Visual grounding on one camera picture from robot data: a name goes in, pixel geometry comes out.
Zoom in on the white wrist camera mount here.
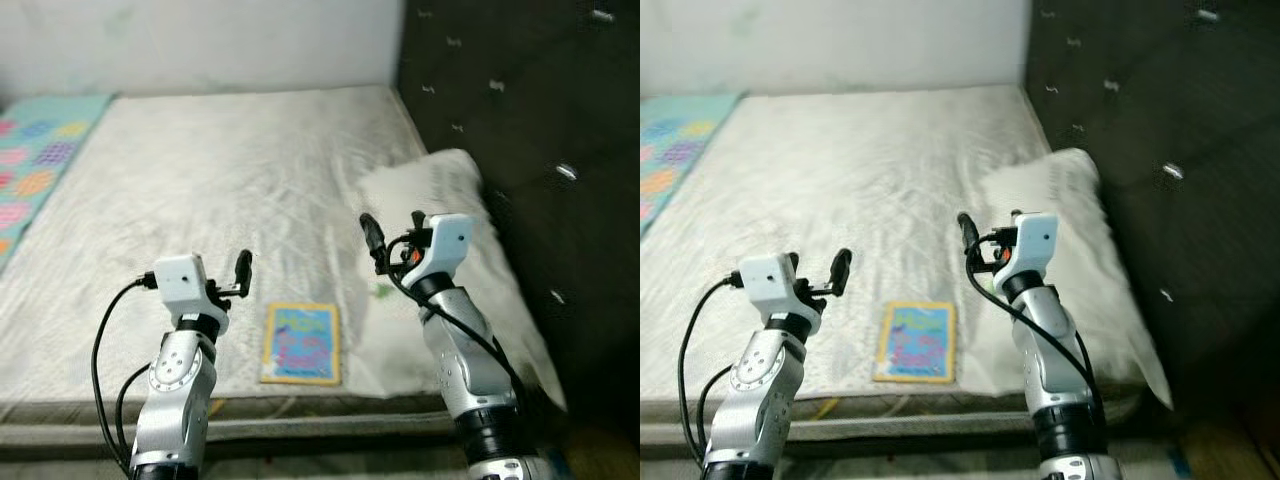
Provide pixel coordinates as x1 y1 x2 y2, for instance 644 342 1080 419
1005 212 1061 286
738 252 821 336
413 213 475 286
153 254 231 337

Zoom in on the blue yellow-edged children's book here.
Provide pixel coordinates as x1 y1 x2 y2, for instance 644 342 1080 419
872 301 957 385
259 302 343 387

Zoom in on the black tufted headboard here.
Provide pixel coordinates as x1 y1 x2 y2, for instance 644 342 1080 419
1022 0 1280 431
395 0 641 441

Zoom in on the teal blanket with colourful shapes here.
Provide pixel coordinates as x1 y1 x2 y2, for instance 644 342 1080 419
0 93 114 271
640 93 746 236

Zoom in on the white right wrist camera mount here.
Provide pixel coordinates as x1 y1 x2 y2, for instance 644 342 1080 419
1005 212 1061 286
413 213 475 286

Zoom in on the white printed pillow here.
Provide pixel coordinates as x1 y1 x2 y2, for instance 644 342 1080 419
975 148 1173 411
345 148 569 413

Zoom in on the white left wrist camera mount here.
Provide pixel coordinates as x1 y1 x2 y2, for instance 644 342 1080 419
153 254 231 337
738 252 821 336

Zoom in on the white dotted quilted mattress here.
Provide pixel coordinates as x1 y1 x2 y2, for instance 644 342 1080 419
0 83 521 441
640 83 1151 441

